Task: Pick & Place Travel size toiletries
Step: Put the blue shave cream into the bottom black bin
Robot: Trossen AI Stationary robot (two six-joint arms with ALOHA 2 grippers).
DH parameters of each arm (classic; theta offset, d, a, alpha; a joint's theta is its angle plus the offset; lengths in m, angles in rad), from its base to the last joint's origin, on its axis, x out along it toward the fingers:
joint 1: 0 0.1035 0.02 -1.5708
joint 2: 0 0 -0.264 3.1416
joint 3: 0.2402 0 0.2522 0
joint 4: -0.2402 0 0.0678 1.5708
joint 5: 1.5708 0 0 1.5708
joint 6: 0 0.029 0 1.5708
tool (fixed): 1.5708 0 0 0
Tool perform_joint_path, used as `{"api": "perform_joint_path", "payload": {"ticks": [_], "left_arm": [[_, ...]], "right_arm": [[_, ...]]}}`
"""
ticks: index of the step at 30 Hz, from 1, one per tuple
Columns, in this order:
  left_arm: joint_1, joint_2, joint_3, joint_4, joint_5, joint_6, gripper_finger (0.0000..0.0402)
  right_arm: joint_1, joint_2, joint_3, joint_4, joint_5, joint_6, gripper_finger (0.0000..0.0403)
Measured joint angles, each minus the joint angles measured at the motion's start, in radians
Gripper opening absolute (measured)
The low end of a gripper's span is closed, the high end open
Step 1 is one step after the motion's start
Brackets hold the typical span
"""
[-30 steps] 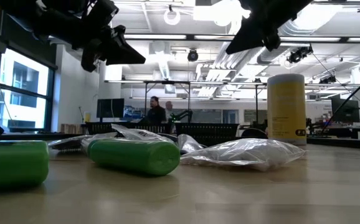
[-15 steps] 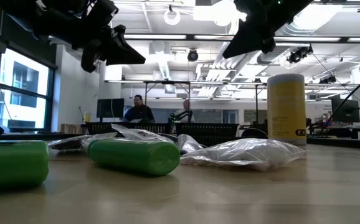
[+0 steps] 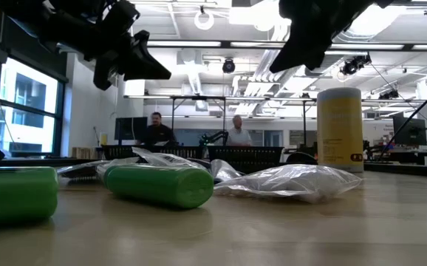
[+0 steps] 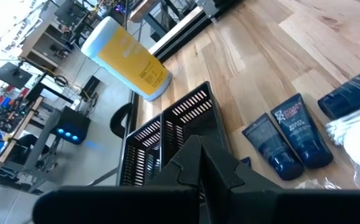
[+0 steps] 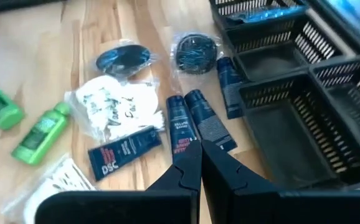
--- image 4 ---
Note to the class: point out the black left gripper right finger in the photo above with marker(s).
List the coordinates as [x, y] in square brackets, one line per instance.
[292, 208]

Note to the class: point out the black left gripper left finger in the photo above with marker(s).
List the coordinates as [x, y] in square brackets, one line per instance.
[121, 205]

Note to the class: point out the clear bag with dark item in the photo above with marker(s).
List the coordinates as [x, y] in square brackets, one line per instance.
[310, 185]

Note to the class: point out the clear bag of cotton swabs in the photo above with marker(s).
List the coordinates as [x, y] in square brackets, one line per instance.
[357, 137]

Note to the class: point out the black monitor on arm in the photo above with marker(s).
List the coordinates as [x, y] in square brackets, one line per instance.
[12, 76]

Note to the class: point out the black slotted plastic basket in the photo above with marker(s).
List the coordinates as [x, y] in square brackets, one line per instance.
[198, 124]
[150, 161]

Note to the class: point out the black box with blue lights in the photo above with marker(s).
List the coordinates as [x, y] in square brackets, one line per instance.
[74, 124]

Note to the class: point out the grey metal leg desk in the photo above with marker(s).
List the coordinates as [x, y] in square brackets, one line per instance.
[41, 140]

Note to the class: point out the black flat floor box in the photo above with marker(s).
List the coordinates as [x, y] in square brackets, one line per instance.
[90, 87]

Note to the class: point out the cluttered black background desk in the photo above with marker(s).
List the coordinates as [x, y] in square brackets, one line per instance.
[55, 88]

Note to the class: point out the yellow white wipes canister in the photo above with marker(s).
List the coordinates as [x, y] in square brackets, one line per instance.
[127, 59]

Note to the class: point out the wooden shelf cabinet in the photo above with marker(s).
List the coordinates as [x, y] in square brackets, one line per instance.
[43, 46]

